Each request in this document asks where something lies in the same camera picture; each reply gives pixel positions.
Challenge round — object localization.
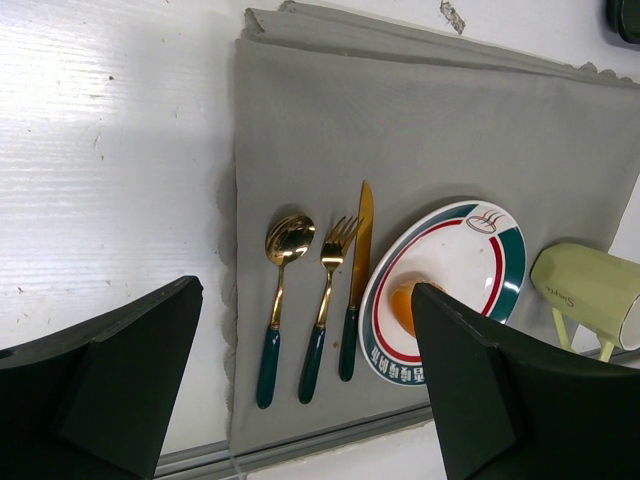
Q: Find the gold spoon green handle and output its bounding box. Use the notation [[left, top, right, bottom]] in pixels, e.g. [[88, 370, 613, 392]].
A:
[[255, 213, 316, 409]]

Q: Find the gold fork green handle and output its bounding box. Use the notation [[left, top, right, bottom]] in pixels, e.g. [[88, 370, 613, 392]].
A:
[[297, 217, 362, 404]]

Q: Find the black food tray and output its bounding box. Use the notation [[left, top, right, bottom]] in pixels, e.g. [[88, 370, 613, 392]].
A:
[[605, 0, 640, 44]]

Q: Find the aluminium rail front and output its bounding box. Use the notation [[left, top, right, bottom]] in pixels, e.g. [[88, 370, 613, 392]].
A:
[[155, 404, 433, 479]]

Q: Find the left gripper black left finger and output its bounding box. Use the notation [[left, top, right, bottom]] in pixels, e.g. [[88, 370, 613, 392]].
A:
[[1, 276, 203, 479]]

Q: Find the grey cloth placemat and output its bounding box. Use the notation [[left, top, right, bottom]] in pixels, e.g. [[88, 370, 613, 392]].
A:
[[230, 1, 639, 452]]

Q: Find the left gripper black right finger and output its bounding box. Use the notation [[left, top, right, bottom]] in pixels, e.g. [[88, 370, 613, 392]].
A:
[[411, 283, 639, 479]]

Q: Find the pale green mug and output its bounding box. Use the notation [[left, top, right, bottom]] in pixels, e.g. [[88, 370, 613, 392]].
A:
[[530, 243, 639, 362]]

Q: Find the gold knife green handle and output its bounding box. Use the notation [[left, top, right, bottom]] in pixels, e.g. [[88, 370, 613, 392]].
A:
[[338, 181, 374, 382]]

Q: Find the small orange bread roll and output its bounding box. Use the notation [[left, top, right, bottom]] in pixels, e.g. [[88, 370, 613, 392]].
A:
[[390, 279, 445, 337]]

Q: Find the white plate green red rim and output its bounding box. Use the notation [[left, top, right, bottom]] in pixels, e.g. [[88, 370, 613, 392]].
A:
[[358, 200, 526, 387]]

